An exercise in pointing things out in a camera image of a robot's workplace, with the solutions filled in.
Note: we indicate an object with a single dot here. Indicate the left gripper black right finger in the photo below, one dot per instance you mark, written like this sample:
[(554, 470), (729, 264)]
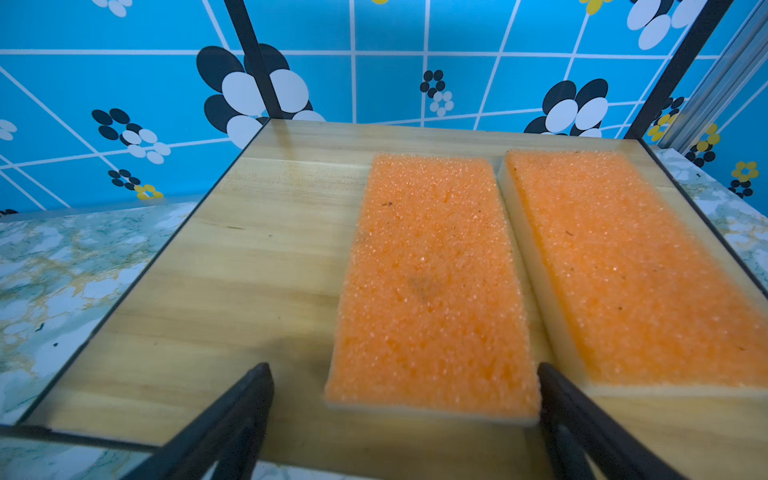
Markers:
[(578, 433)]

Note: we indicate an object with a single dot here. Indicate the orange sponge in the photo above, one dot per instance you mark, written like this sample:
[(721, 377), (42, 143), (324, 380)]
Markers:
[(432, 316), (634, 302)]

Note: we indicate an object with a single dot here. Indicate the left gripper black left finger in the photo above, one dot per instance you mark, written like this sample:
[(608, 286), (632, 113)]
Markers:
[(225, 439)]

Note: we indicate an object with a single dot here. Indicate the orange sponge front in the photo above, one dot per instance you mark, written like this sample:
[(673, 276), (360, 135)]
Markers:
[(634, 302)]

